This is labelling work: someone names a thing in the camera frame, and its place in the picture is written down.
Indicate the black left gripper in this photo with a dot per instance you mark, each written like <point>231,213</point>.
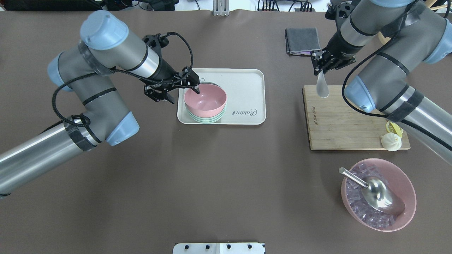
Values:
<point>165,73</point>

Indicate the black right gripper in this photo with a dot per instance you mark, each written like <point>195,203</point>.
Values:
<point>338,44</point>

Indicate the white ceramic spoon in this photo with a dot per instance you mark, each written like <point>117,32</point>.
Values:
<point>322,88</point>

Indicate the small pink bowl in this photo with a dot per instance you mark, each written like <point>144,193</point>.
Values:
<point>204,100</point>

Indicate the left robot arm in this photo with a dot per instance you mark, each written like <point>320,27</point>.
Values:
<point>90,109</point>

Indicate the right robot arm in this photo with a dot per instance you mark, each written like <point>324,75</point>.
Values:
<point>416,35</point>

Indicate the large pink bowl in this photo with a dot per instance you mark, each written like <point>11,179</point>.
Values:
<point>399,183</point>

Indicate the folded grey cloth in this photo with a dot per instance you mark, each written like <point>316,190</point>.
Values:
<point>301,41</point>

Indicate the bamboo cutting board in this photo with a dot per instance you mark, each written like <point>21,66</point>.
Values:
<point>333,126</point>

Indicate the white rabbit tray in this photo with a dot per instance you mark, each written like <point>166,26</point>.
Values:
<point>245,91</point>

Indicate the lower lemon slice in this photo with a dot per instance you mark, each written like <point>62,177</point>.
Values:
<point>394,128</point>

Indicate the white steamed bun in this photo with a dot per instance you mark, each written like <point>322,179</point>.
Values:
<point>391,141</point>

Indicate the clear ice cubes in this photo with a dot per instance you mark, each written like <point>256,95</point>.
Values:
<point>357,202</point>

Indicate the wooden mug stand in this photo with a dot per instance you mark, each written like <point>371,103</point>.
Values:
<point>443,5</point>

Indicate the metal ice scoop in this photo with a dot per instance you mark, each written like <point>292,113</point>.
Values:
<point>376,193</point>

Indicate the aluminium frame post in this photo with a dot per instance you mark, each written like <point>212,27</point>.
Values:
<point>221,7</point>

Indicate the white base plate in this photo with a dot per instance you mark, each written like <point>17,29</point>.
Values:
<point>220,248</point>

